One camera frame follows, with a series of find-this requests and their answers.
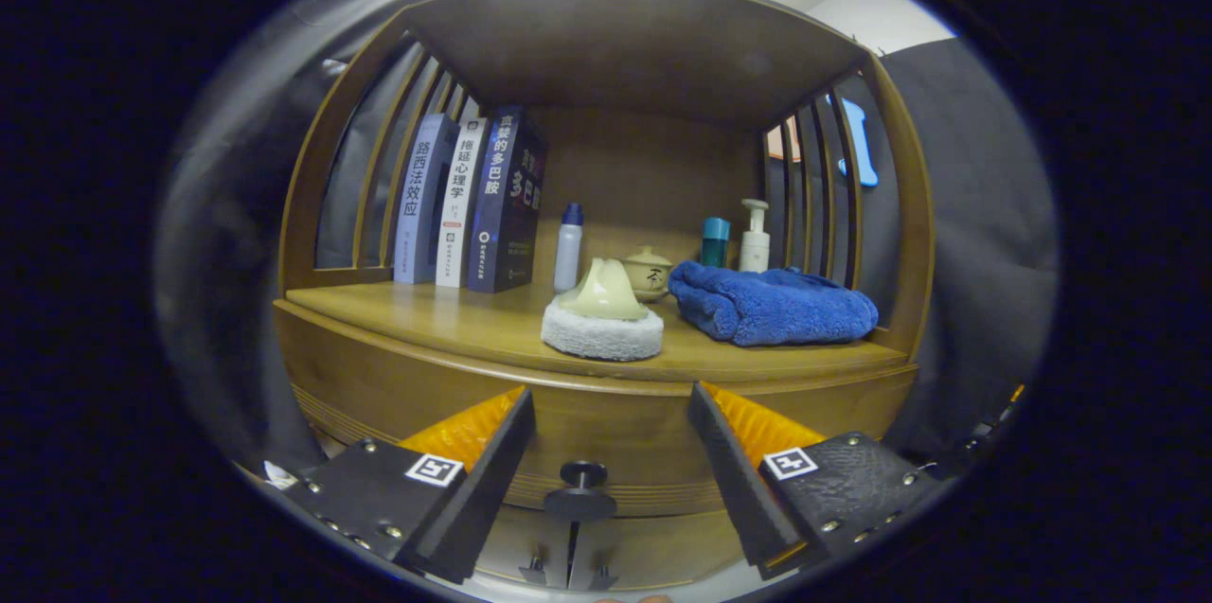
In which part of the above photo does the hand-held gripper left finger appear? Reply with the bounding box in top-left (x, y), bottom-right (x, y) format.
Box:
top-left (281, 385), bottom-right (537, 585)

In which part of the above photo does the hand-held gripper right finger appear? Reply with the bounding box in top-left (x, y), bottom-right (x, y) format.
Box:
top-left (687, 381), bottom-right (943, 582)

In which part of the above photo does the wooden drawer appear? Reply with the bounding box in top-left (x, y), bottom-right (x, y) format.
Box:
top-left (275, 300), bottom-right (918, 523)

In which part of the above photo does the wooden cabinet door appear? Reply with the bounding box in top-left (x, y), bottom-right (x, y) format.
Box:
top-left (473, 504), bottom-right (577, 590)
top-left (570, 508), bottom-right (749, 593)

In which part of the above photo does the wooden countertop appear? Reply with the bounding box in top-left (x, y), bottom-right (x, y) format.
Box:
top-left (284, 279), bottom-right (910, 384)

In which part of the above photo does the wooden cabinet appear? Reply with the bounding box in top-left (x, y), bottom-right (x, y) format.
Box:
top-left (277, 0), bottom-right (936, 593)

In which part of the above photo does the folded blue towel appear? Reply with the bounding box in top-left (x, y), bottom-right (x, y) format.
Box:
top-left (668, 261), bottom-right (880, 347)

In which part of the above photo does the cream lidded teacup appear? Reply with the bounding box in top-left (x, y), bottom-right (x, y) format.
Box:
top-left (620, 246), bottom-right (675, 304)

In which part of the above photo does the white pump bottle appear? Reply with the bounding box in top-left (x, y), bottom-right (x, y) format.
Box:
top-left (739, 199), bottom-right (771, 274)

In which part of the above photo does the teal bottle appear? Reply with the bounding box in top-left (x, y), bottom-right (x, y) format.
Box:
top-left (700, 217), bottom-right (732, 269)

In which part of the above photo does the white bottle with blue cap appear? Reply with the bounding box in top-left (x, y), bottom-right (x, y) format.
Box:
top-left (553, 203), bottom-right (585, 293)

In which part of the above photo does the orange and black tool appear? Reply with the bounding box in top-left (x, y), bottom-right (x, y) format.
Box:
top-left (956, 383), bottom-right (1028, 473)

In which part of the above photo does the white book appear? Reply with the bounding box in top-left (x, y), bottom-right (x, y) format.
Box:
top-left (436, 117), bottom-right (491, 290)

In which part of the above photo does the dark blue book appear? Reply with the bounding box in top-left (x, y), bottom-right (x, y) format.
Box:
top-left (466, 105), bottom-right (548, 294)

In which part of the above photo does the light blue book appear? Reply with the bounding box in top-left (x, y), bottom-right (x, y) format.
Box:
top-left (393, 114), bottom-right (462, 285)

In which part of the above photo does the black backdrop cloth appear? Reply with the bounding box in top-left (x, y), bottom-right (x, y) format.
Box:
top-left (156, 0), bottom-right (1060, 481)

